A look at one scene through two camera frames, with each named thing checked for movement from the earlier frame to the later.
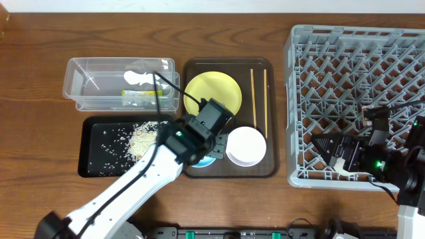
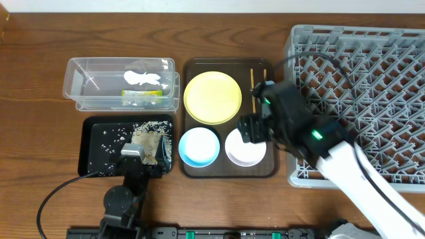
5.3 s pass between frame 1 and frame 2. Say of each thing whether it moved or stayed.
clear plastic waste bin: stayed
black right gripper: moved
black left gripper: moved
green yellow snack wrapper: stayed
